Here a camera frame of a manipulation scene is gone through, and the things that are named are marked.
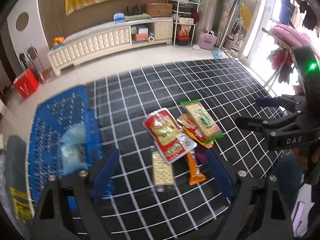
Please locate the orange wafer bar packet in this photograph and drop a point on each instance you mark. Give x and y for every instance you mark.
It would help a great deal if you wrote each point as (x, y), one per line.
(195, 175)

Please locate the grey sofa with cover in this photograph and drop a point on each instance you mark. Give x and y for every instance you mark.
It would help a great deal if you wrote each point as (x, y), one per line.
(14, 198)

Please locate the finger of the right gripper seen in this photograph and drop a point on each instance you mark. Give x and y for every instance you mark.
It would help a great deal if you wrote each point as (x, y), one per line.
(288, 102)

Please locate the pink clothes on rack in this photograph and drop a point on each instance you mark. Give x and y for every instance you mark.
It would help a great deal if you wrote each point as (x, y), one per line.
(285, 37)

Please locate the cardboard box on cabinet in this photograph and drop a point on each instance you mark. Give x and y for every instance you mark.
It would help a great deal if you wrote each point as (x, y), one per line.
(158, 9)

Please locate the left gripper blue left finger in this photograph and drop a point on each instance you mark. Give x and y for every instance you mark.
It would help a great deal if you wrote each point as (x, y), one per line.
(101, 173)

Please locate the clear packet pale green snack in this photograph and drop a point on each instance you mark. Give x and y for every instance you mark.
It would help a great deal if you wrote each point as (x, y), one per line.
(73, 150)

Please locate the orange cracker packet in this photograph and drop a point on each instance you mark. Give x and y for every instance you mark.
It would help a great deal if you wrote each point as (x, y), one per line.
(206, 145)

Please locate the standing mirror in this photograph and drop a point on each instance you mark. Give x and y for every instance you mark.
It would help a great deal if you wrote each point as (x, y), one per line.
(246, 20)

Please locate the orange red striped snack packet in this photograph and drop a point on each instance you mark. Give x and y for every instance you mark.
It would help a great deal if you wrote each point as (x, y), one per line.
(185, 121)

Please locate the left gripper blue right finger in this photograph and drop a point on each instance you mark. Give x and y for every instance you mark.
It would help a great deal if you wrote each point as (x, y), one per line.
(220, 174)

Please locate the white metal shelf rack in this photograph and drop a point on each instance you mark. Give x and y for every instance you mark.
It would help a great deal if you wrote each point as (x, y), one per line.
(185, 14)

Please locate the plain cracker clear packet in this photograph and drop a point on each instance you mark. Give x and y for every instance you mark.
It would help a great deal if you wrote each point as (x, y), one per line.
(163, 176)

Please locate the blue plastic basket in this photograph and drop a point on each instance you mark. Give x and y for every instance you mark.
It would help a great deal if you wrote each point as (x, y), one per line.
(63, 118)

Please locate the red paper bag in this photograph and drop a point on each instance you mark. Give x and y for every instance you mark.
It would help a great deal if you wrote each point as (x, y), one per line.
(26, 84)

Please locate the red yellow snack bag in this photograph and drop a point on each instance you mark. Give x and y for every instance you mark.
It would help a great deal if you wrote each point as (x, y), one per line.
(169, 137)

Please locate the green soda cracker packet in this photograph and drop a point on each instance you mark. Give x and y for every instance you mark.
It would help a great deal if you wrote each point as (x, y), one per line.
(202, 121)

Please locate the green folded cloth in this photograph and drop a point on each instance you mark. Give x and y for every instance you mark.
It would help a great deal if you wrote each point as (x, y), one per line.
(138, 17)

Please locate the person right hand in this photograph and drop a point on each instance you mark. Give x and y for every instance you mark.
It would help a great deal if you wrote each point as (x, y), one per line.
(303, 158)

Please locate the blue tissue pack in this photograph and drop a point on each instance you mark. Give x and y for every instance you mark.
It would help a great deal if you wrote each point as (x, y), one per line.
(118, 17)

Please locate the white tufted tv cabinet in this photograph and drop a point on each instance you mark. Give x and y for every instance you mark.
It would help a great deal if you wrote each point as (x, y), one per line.
(109, 38)

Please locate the white paper roll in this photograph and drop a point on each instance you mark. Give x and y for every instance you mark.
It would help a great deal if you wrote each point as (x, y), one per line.
(151, 38)

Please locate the black white grid tablecloth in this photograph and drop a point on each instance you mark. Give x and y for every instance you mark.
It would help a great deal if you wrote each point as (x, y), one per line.
(122, 102)

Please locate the pink tote bag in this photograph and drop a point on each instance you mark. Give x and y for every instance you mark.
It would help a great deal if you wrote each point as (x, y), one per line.
(207, 40)

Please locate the oranges on blue plate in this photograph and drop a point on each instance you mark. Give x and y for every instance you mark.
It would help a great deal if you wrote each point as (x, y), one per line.
(58, 41)

